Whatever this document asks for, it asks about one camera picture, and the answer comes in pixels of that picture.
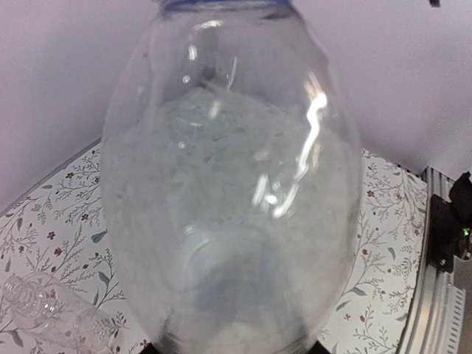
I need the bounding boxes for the blue label plastic bottle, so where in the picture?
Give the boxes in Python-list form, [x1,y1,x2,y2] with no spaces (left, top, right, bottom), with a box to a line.
[100,1,362,353]

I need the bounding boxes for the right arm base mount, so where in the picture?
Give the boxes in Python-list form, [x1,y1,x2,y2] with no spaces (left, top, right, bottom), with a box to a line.
[427,172,471,273]

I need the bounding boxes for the floral patterned table mat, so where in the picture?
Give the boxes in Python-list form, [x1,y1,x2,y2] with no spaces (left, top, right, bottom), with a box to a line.
[1,147,427,353]

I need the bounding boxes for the aluminium front rail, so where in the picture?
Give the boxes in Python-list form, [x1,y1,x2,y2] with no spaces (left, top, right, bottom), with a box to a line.
[397,167,471,353]

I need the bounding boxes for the clear plastic bottle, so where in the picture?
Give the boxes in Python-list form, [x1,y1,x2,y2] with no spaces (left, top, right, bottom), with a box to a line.
[2,272,119,353]

